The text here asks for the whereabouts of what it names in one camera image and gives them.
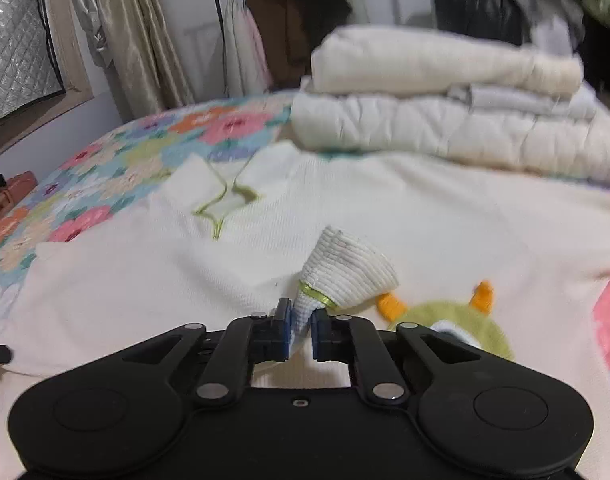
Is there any cream button pajama top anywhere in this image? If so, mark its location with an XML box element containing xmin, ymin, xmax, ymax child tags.
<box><xmin>0</xmin><ymin>142</ymin><xmax>610</xmax><ymax>479</ymax></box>

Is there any black clothes rack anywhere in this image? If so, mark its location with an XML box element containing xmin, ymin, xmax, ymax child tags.
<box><xmin>214</xmin><ymin>0</ymin><xmax>257</xmax><ymax>98</ymax></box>

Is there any red brown slatted crate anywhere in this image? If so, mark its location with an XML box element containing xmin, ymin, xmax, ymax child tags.
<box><xmin>0</xmin><ymin>171</ymin><xmax>38</xmax><ymax>220</ymax></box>

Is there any floral quilted bedspread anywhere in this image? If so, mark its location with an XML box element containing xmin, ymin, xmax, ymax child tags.
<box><xmin>0</xmin><ymin>96</ymin><xmax>610</xmax><ymax>373</ymax></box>

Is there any cream folded garment on top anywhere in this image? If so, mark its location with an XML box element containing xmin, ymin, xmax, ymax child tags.
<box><xmin>311</xmin><ymin>25</ymin><xmax>583</xmax><ymax>98</ymax></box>

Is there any beige curtain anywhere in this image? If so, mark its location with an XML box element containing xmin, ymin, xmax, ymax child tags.
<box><xmin>72</xmin><ymin>0</ymin><xmax>194</xmax><ymax>117</ymax></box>

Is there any cream quilted folded jacket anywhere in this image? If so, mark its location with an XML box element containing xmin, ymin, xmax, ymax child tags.
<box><xmin>290</xmin><ymin>88</ymin><xmax>610</xmax><ymax>184</ymax></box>

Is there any silver quilted window cover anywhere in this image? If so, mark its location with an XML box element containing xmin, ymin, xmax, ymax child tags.
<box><xmin>0</xmin><ymin>0</ymin><xmax>65</xmax><ymax>122</ymax></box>

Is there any grey folded garment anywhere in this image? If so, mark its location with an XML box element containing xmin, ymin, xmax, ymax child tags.
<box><xmin>447</xmin><ymin>84</ymin><xmax>598</xmax><ymax>122</ymax></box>

